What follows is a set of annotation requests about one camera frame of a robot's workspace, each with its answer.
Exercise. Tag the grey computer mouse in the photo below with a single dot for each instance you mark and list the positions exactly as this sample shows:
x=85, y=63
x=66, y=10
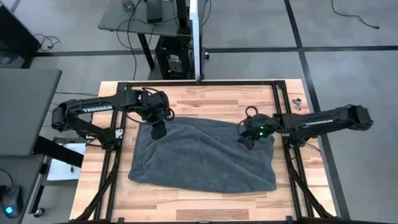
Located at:
x=128, y=4

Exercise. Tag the black phone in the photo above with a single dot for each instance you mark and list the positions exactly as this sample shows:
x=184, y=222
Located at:
x=154, y=11

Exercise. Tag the black computer tower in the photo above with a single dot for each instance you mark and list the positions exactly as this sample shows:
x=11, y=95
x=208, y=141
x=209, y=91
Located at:
x=164, y=59

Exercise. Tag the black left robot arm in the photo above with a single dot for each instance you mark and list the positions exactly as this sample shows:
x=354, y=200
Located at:
x=93, y=109

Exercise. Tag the grey terry towel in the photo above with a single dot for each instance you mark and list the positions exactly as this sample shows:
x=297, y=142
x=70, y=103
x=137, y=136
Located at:
x=202, y=155

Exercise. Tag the small black clamp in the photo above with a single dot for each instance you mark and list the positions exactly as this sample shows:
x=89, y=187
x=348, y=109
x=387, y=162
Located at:
x=298, y=101

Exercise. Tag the large grey desk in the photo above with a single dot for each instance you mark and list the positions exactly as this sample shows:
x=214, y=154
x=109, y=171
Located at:
x=25, y=109

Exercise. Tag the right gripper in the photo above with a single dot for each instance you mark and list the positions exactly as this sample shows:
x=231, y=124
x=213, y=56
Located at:
x=261, y=124

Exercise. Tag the black caster wheel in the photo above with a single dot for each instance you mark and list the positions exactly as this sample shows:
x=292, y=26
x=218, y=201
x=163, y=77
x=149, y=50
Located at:
x=38, y=212

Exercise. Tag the white vertical post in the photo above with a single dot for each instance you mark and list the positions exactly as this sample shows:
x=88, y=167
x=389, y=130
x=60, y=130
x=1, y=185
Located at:
x=196, y=37

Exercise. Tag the small grey desk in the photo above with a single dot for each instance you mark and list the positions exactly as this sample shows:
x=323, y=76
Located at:
x=112, y=21

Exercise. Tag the white paper sheet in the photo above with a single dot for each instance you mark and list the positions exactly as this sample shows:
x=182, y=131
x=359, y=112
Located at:
x=59, y=171

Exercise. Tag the black desk leg bar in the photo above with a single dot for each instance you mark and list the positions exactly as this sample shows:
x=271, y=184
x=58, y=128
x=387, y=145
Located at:
x=56, y=150

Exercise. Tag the silver arm base bracket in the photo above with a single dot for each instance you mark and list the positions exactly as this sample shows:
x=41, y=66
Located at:
x=119, y=133

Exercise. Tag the black mouse with light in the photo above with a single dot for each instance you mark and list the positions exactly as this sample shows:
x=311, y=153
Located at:
x=12, y=199

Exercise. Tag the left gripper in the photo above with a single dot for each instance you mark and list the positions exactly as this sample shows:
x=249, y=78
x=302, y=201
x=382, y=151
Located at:
x=152, y=105

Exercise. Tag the black monitor stand pole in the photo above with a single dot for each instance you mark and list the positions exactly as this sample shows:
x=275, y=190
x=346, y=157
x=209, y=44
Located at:
x=183, y=15

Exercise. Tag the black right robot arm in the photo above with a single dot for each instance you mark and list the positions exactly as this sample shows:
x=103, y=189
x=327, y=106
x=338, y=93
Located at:
x=326, y=119

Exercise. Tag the black aluminium table frame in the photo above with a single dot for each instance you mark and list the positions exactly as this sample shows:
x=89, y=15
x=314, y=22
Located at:
x=217, y=83

